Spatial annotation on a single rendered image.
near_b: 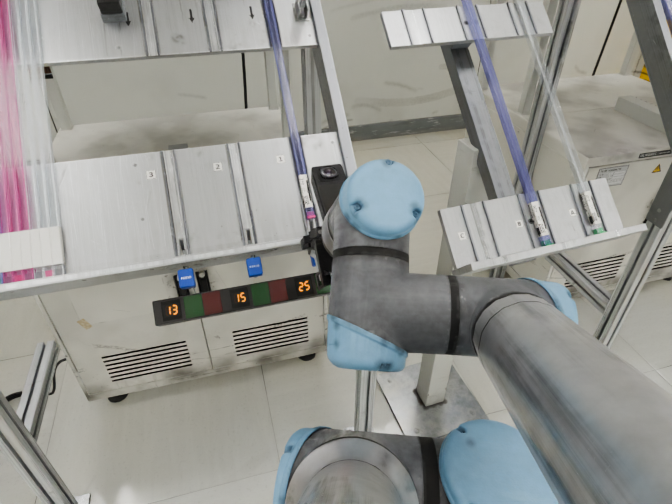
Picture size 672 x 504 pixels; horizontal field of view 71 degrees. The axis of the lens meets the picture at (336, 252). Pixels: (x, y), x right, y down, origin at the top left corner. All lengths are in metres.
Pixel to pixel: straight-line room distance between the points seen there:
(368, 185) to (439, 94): 2.69
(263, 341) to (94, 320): 0.45
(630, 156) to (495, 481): 1.25
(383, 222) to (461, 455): 0.23
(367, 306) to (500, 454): 0.19
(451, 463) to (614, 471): 0.27
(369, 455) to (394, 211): 0.21
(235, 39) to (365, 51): 1.91
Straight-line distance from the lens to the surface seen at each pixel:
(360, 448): 0.44
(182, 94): 2.73
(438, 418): 1.44
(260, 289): 0.80
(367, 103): 2.93
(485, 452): 0.49
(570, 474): 0.24
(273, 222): 0.82
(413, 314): 0.42
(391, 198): 0.42
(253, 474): 1.36
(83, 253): 0.84
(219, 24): 0.99
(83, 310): 1.30
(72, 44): 0.99
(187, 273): 0.79
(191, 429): 1.47
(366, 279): 0.42
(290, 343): 1.44
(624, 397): 0.26
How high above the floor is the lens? 1.19
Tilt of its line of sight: 37 degrees down
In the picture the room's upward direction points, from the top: straight up
